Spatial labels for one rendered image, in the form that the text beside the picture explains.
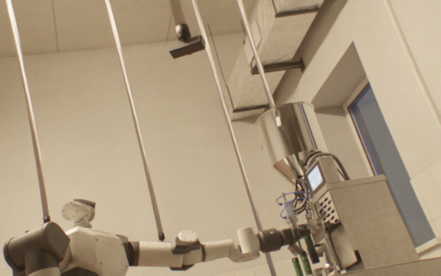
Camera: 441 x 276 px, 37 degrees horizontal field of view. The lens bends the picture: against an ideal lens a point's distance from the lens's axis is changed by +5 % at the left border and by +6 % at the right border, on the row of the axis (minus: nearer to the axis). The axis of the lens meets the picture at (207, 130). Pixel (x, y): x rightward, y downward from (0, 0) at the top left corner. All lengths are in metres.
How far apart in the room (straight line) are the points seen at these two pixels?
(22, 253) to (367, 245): 1.21
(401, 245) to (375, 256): 0.11
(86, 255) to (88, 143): 4.55
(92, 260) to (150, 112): 4.79
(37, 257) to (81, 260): 0.14
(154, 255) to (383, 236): 0.85
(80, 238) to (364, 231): 1.04
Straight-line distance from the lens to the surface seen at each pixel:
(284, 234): 2.58
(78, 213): 2.23
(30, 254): 2.04
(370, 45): 4.99
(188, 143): 6.68
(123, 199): 6.39
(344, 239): 2.48
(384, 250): 2.49
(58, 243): 2.05
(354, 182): 2.53
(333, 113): 6.28
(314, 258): 2.62
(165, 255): 2.41
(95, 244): 2.12
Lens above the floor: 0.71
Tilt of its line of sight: 23 degrees up
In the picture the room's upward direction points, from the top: 15 degrees counter-clockwise
